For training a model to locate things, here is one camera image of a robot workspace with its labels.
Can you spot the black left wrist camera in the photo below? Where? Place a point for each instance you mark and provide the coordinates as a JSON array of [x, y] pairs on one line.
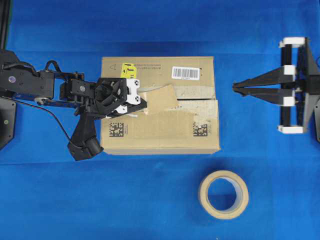
[[84, 143]]

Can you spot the beige masking tape roll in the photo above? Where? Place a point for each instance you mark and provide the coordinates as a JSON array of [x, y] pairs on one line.
[[223, 194]]

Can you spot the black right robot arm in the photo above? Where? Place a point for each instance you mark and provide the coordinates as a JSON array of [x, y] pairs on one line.
[[294, 86]]

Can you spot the white barcode label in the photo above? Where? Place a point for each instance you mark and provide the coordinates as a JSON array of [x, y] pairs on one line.
[[185, 73]]

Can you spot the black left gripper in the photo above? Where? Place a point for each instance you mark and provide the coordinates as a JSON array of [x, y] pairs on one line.
[[115, 97]]

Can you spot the blue table mat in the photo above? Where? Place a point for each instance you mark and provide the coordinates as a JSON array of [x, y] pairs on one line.
[[46, 195]]

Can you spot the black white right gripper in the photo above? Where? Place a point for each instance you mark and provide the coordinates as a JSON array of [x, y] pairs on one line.
[[299, 95]]

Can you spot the brown cardboard box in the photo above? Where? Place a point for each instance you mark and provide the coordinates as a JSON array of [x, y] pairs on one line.
[[181, 117]]

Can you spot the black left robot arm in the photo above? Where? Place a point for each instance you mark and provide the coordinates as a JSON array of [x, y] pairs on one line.
[[47, 87]]

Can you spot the yellow sticker label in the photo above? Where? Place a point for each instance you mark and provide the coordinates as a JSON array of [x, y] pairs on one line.
[[128, 71]]

